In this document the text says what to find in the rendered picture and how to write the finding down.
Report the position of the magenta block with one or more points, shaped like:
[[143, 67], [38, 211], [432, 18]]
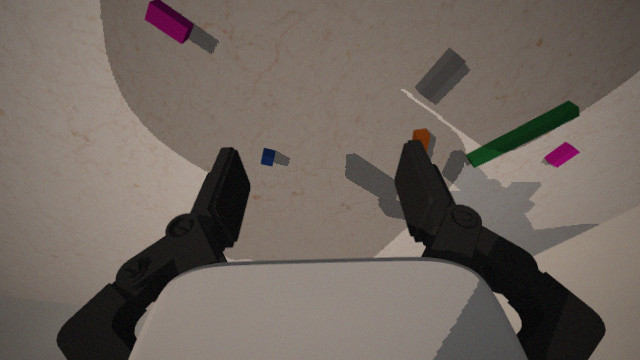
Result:
[[561, 154], [169, 21]]

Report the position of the orange rod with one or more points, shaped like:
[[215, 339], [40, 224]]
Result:
[[423, 135]]

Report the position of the small blue block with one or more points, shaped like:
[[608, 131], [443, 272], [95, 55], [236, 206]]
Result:
[[268, 157]]

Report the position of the dark grey rod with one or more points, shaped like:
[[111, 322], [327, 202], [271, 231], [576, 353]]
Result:
[[448, 64]]

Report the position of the green rod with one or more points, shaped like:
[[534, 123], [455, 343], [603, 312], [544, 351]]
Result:
[[524, 133]]

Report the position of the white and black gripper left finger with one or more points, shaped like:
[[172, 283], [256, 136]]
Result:
[[104, 328]]

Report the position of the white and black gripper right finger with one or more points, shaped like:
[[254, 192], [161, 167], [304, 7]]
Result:
[[556, 324]]

